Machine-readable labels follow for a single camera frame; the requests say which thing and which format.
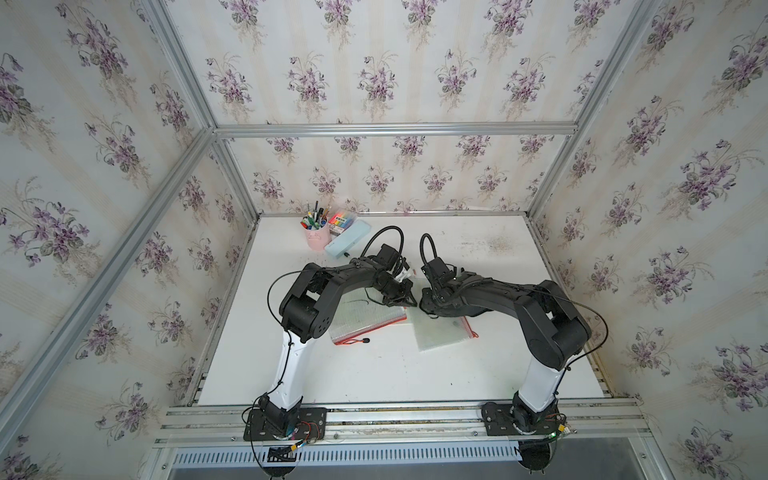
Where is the mesh document bag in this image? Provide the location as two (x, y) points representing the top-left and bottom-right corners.
(408, 310), (478, 352)
(328, 289), (407, 345)

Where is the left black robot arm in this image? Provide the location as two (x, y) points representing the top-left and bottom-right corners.
(253, 225), (417, 429)

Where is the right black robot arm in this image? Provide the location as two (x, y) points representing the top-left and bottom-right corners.
(419, 233), (592, 435)

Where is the light blue pencil case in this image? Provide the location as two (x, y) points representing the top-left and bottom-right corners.
(324, 219), (371, 258)

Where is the colourful marker box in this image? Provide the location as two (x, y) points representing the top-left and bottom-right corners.
(327, 210), (357, 235)

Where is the pink pen cup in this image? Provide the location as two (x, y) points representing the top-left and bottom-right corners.
(304, 224), (332, 251)

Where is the white ventilation grille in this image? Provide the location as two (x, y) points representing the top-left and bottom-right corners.
(171, 441), (522, 469)

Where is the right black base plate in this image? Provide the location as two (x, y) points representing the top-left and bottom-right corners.
(481, 399), (567, 437)

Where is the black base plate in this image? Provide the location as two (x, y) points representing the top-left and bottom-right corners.
(243, 406), (328, 442)
(481, 399), (567, 437)

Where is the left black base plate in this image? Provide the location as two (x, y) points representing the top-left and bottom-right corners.
(243, 406), (328, 442)

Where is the aluminium mounting rail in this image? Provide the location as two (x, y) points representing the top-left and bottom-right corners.
(151, 398), (652, 448)

